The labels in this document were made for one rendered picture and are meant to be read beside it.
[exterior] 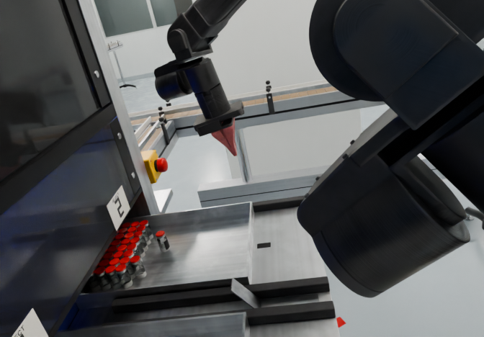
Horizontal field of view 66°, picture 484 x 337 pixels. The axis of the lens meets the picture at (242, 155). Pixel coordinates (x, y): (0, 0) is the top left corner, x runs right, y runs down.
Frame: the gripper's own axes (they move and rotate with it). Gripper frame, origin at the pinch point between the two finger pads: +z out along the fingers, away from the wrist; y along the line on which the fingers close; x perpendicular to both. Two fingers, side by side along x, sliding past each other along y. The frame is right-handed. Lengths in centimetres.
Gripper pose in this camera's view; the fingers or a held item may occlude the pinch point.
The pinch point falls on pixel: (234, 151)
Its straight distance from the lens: 78.8
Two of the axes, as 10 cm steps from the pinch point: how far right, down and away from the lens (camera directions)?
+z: 3.6, 8.6, 3.7
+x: -0.3, 4.0, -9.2
